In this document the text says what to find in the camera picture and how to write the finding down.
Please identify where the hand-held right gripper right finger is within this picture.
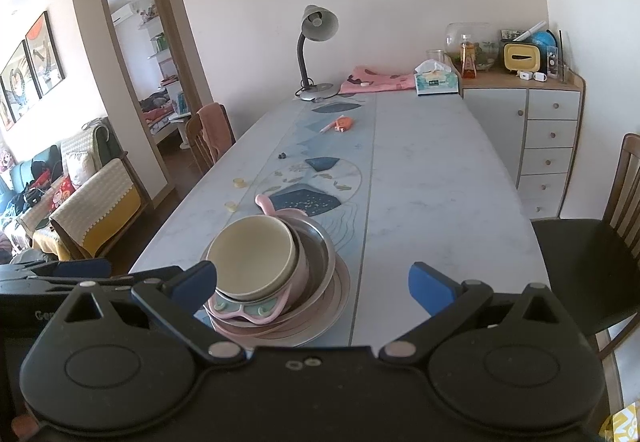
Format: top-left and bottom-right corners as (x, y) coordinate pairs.
(378, 262), (573, 366)

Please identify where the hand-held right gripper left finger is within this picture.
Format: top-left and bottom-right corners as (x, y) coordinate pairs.
(62, 260), (248, 365)

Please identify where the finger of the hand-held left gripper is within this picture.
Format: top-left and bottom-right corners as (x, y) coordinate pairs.
(0, 258), (112, 281)
(0, 265), (183, 295)

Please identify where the cream bowl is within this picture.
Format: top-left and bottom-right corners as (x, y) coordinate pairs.
(206, 215), (298, 301)

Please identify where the pink bowl with steel liner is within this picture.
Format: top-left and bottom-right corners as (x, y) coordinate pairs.
(206, 194), (311, 326)

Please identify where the large white plate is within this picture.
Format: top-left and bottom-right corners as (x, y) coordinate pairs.
(200, 249), (352, 348)

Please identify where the pink mouse-shaped plate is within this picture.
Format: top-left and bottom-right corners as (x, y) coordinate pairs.
(210, 307), (331, 337)

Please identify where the steel mixing bowl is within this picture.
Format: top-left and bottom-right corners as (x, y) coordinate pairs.
(200, 217), (337, 323)

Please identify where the sofa with beige yellow cover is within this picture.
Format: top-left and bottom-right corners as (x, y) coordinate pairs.
(0, 119), (147, 264)

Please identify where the wooden chair with towel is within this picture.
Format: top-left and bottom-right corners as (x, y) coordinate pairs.
(186, 103), (236, 176)

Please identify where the wooden slatted chair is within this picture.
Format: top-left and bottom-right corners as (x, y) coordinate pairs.
(531, 133), (640, 364)

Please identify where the pink towel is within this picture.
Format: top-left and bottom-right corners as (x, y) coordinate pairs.
(197, 103), (229, 163)

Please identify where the white wooden sideboard cabinet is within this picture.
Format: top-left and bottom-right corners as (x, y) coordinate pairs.
(460, 72), (586, 221)

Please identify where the blue patterned table runner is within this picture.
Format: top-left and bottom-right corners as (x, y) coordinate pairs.
(200, 94), (379, 348)

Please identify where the tissue box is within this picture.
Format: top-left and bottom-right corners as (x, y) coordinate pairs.
(414, 61), (461, 97)

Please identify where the pink cloth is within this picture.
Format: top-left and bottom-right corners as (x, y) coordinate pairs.
(340, 66), (419, 96)

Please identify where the orange liquid bottle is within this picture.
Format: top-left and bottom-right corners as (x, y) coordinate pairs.
(461, 34), (477, 80)

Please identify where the yellow patterned box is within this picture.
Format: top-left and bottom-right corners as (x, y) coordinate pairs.
(599, 402), (640, 442)

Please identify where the white air conditioner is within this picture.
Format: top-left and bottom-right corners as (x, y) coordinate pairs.
(110, 2), (139, 26)

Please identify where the white tube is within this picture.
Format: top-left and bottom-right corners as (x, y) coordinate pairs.
(512, 21), (547, 43)

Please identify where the grey desk lamp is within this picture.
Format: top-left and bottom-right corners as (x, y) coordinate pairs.
(294, 4), (339, 102)

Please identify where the black framed wall picture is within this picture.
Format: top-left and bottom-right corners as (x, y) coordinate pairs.
(25, 11), (66, 97)
(0, 40), (44, 131)

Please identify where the wooden door frame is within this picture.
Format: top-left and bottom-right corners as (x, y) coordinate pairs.
(95, 0), (202, 208)

